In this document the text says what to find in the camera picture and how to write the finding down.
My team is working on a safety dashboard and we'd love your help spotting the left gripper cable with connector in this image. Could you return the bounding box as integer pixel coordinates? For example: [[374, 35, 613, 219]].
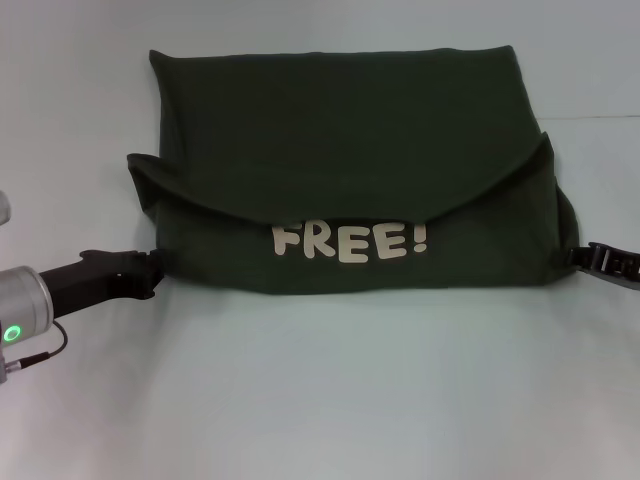
[[0, 319, 70, 386]]

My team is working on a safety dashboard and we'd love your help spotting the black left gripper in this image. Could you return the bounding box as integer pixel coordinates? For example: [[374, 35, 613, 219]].
[[37, 247, 167, 321]]

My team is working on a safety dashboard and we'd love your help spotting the dark green shirt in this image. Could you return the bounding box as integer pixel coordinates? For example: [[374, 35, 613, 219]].
[[125, 45, 584, 296]]

